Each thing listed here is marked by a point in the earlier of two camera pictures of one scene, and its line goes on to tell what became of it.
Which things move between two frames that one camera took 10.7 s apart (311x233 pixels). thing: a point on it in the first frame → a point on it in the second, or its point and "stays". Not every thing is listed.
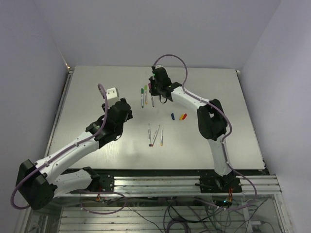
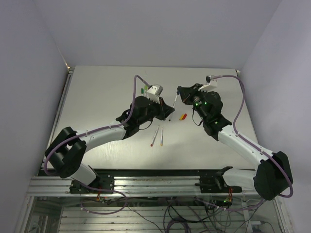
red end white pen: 155,136 stays
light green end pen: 146,94 stays
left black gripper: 129,116 → 164,110
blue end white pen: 149,136 → 177,92
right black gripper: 152,91 → 186,93
